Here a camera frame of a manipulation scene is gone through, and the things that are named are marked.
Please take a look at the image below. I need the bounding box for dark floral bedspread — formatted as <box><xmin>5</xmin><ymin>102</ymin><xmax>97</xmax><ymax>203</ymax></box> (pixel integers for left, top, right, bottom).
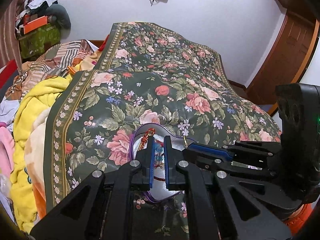
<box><xmin>43</xmin><ymin>21</ymin><xmax>283</xmax><ymax>240</ymax></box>

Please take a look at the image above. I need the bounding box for green floral covered cabinet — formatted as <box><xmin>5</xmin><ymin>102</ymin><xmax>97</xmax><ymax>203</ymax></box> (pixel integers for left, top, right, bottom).
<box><xmin>18</xmin><ymin>23</ymin><xmax>61</xmax><ymax>59</ymax></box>

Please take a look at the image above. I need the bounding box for pink cloth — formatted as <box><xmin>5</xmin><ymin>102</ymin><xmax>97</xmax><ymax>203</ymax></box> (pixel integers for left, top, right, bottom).
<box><xmin>0</xmin><ymin>122</ymin><xmax>15</xmax><ymax>178</ymax></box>

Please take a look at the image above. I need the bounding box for striped pink curtain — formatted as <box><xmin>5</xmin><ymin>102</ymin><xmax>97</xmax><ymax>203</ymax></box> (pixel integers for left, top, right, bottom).
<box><xmin>1</xmin><ymin>0</ymin><xmax>26</xmax><ymax>70</ymax></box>

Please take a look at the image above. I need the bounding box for brown wooden door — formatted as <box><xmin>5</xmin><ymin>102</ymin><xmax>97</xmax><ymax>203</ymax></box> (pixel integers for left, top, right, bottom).
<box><xmin>246</xmin><ymin>11</ymin><xmax>317</xmax><ymax>105</ymax></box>

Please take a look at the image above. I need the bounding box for heart-shaped purple jewelry box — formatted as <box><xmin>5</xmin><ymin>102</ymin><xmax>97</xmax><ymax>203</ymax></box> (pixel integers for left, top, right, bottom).
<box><xmin>129</xmin><ymin>123</ymin><xmax>195</xmax><ymax>203</ymax></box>

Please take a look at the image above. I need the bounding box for striped patchwork quilt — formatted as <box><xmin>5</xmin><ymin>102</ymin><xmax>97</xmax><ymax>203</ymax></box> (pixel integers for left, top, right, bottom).
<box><xmin>1</xmin><ymin>40</ymin><xmax>106</xmax><ymax>100</ymax></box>

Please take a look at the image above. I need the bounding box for red gold bead bracelet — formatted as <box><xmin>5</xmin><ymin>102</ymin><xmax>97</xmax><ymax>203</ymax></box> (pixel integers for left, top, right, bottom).
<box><xmin>139</xmin><ymin>127</ymin><xmax>156</xmax><ymax>151</ymax></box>

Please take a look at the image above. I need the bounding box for peach plush blanket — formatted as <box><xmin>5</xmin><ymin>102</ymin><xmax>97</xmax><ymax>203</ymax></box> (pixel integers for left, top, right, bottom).
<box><xmin>24</xmin><ymin>107</ymin><xmax>51</xmax><ymax>219</ymax></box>

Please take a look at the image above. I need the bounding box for yellow fleece blanket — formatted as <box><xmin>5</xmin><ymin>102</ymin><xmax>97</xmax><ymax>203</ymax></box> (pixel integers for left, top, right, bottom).
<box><xmin>10</xmin><ymin>75</ymin><xmax>72</xmax><ymax>233</ymax></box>

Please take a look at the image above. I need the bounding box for orange shoe box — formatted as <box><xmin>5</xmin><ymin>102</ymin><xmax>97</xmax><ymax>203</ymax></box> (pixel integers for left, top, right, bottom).
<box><xmin>23</xmin><ymin>16</ymin><xmax>48</xmax><ymax>34</ymax></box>

